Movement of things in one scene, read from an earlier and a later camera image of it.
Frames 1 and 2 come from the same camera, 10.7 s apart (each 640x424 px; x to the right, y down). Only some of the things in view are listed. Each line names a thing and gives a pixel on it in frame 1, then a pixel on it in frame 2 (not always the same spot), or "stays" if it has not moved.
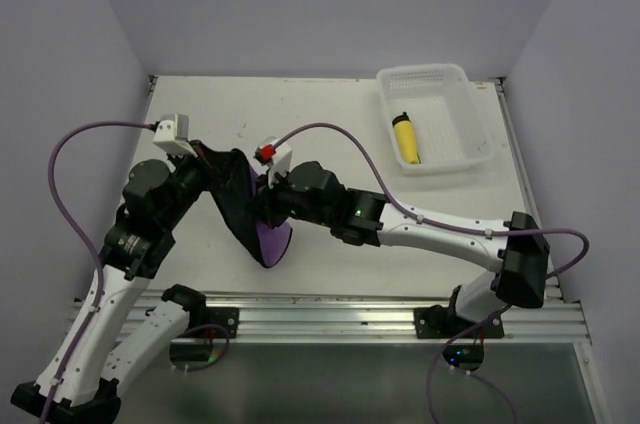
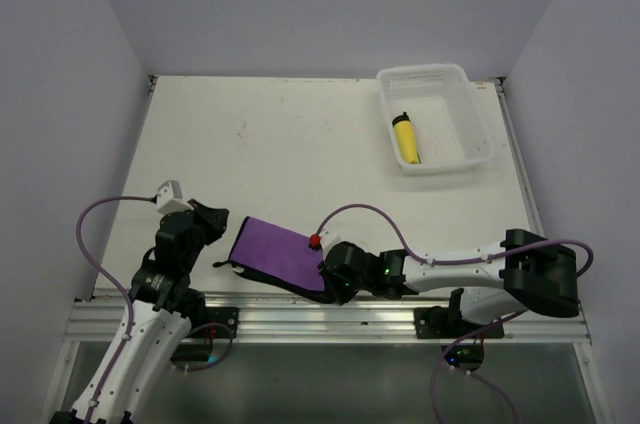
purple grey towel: [232, 179] -> [281, 257]
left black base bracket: [226, 317] stays
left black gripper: [176, 159] -> [214, 218]
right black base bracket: [438, 322] stays
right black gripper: [266, 203] -> [341, 296]
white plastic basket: [452, 128] stays
